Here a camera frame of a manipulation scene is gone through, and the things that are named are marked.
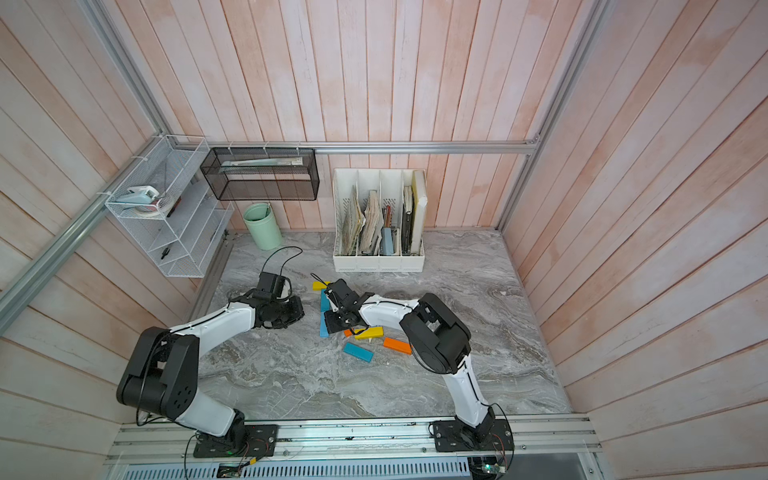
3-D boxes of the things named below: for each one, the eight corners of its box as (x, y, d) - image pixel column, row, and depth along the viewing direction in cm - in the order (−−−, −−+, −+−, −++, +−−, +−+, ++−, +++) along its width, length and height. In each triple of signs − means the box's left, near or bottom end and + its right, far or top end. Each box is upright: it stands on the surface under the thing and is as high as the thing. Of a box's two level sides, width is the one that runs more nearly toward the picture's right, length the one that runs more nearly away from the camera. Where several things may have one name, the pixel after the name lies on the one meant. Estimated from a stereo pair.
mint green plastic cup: (253, 250, 117) (239, 223, 105) (260, 229, 124) (248, 202, 113) (279, 250, 117) (269, 223, 105) (285, 229, 124) (276, 202, 113)
